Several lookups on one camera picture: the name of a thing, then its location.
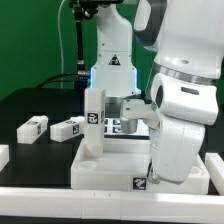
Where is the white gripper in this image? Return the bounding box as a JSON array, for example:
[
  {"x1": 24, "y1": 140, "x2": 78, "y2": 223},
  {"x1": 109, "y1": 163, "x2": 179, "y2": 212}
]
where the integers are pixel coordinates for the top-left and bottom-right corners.
[{"x1": 147, "y1": 73, "x2": 218, "y2": 184}]

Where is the white desk top tray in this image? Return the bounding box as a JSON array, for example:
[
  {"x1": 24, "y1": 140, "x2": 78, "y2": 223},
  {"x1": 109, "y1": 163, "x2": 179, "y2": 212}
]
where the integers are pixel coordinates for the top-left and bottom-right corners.
[{"x1": 71, "y1": 138, "x2": 210, "y2": 195}]

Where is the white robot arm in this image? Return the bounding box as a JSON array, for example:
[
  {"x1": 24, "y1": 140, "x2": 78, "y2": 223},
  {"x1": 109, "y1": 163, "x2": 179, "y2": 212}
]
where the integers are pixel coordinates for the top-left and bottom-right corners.
[{"x1": 70, "y1": 0, "x2": 224, "y2": 184}]

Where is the fiducial marker sheet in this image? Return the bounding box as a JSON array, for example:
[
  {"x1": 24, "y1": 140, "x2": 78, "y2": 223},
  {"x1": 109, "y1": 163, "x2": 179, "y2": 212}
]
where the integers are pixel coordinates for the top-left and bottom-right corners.
[{"x1": 104, "y1": 118, "x2": 148, "y2": 137}]

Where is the white left fence block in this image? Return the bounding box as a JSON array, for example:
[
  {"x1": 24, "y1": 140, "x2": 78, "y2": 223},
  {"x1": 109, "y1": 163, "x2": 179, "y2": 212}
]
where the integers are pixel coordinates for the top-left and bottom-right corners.
[{"x1": 0, "y1": 145, "x2": 9, "y2": 172}]

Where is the white right fence rail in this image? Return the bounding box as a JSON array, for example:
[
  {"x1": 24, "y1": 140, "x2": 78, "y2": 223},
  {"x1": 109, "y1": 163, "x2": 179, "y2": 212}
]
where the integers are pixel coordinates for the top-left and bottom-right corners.
[{"x1": 205, "y1": 153, "x2": 224, "y2": 196}]

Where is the white fence rail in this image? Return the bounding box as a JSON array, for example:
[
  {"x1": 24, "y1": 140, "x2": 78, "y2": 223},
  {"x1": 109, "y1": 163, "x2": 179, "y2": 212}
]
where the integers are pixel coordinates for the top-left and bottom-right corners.
[
  {"x1": 0, "y1": 187, "x2": 224, "y2": 224},
  {"x1": 205, "y1": 153, "x2": 224, "y2": 196}
]

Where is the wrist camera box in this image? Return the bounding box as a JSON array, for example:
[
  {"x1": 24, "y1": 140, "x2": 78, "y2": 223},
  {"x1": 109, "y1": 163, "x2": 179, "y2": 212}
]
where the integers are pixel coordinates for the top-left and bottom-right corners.
[{"x1": 120, "y1": 99, "x2": 159, "y2": 134}]

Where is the white front fence rail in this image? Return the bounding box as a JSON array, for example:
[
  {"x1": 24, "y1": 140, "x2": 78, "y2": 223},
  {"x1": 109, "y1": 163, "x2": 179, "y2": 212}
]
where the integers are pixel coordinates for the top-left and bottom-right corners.
[{"x1": 0, "y1": 187, "x2": 224, "y2": 224}]

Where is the black cable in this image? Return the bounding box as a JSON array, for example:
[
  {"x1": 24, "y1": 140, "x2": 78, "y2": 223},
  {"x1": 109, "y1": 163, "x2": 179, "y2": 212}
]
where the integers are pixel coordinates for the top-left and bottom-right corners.
[{"x1": 35, "y1": 73, "x2": 91, "y2": 89}]

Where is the white cable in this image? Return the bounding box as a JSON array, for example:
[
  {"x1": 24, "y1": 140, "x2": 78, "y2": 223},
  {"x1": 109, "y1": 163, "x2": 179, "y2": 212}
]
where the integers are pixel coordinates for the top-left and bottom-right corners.
[{"x1": 57, "y1": 0, "x2": 68, "y2": 90}]

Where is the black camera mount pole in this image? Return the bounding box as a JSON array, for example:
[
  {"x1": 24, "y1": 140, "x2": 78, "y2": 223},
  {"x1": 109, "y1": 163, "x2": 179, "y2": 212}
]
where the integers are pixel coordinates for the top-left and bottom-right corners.
[{"x1": 73, "y1": 7, "x2": 90, "y2": 92}]

